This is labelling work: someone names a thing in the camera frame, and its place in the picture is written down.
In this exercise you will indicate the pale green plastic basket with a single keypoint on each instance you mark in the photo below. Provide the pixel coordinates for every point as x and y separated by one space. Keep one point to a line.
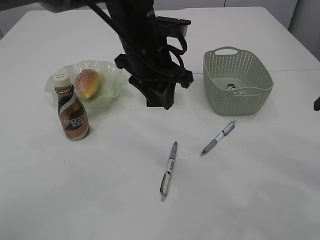
230 65

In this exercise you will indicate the frosted green glass bowl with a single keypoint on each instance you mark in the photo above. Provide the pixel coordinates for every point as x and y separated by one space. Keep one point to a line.
111 81

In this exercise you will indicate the black mesh pen holder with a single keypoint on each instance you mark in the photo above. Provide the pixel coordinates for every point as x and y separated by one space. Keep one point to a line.
159 102

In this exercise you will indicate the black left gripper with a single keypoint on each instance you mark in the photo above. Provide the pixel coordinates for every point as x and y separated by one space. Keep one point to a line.
150 83

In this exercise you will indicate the sugared bread roll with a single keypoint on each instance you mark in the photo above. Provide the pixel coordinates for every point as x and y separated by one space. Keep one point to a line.
87 83

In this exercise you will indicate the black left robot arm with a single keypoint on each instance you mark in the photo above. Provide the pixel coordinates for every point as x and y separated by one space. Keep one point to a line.
153 45

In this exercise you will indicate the grey white clear pen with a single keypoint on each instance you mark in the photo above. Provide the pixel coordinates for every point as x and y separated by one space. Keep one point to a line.
165 184

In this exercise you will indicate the brown Nescafe coffee bottle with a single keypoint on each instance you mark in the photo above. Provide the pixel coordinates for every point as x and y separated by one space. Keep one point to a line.
71 111

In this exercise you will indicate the paper ball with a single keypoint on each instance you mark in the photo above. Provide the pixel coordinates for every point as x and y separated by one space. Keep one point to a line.
231 87

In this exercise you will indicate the blue white pen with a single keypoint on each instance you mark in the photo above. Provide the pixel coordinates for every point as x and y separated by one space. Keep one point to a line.
218 137

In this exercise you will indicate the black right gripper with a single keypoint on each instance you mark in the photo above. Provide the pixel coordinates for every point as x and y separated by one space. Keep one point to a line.
316 105

